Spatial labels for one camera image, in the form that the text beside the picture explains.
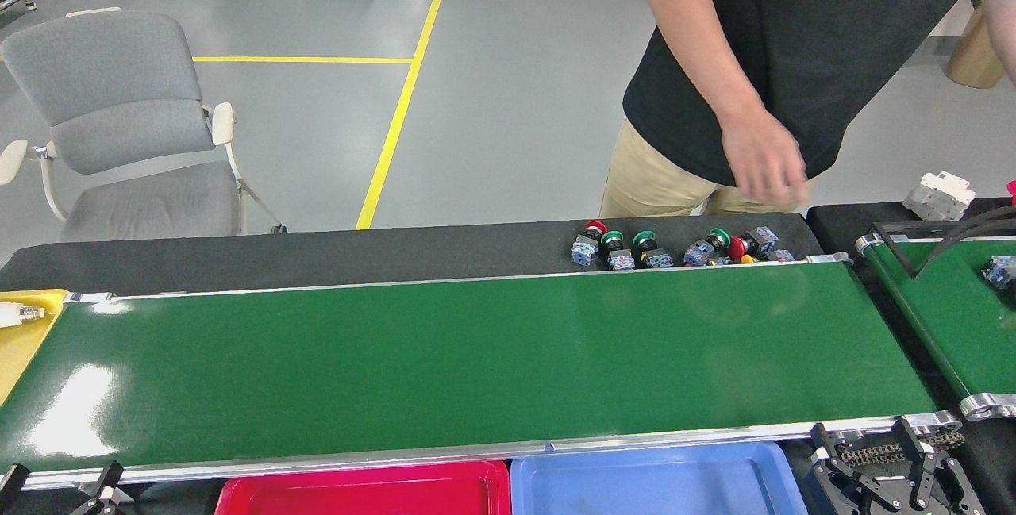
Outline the person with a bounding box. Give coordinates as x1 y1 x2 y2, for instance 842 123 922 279
599 0 1016 218

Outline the green infeed conveyor belt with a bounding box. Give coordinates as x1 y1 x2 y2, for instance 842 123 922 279
855 231 1016 421

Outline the red plastic bin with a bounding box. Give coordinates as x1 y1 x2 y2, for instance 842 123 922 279
214 459 511 515

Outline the grey office chair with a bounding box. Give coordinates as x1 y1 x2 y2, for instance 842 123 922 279
0 7 288 243

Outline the conveyor drive chain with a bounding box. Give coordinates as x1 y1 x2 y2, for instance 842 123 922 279
833 429 966 466

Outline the black guide plate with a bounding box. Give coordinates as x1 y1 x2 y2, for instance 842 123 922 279
872 206 1016 279

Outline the long green conveyor belt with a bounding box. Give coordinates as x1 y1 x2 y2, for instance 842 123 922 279
0 259 965 494

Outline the white light bulb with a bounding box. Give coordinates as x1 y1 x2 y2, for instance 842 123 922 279
0 301 46 329

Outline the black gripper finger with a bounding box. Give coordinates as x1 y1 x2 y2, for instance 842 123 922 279
897 418 985 515
0 463 29 500
808 424 890 515
71 461 133 515

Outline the white circuit breaker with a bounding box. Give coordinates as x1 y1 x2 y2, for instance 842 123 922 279
903 171 976 222

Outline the person's right hand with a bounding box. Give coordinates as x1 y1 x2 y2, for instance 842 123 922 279
721 112 809 208

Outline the yellow tray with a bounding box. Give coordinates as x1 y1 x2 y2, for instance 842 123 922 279
0 289 71 406

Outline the blue plastic bin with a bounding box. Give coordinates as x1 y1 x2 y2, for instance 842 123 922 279
510 442 809 515

